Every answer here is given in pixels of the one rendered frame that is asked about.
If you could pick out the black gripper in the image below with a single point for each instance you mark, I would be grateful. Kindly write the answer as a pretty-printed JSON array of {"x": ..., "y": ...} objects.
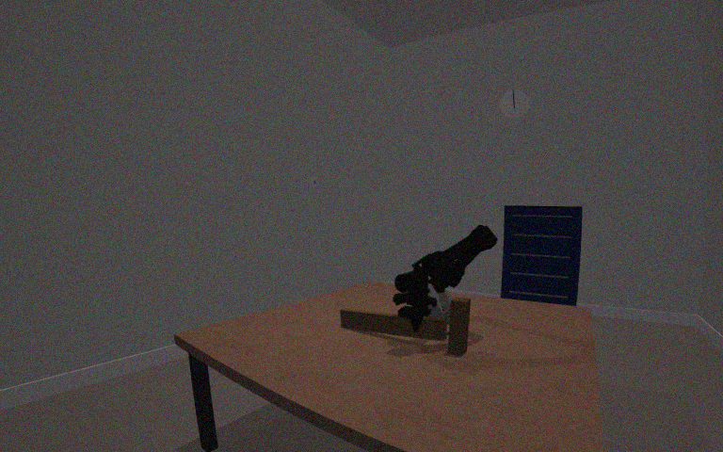
[{"x": 419, "y": 309}]

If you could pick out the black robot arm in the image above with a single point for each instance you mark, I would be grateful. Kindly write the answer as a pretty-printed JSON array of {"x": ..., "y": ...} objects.
[{"x": 440, "y": 266}]

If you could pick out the long wooden board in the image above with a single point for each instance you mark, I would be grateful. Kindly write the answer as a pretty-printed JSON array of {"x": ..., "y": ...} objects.
[{"x": 434, "y": 328}]

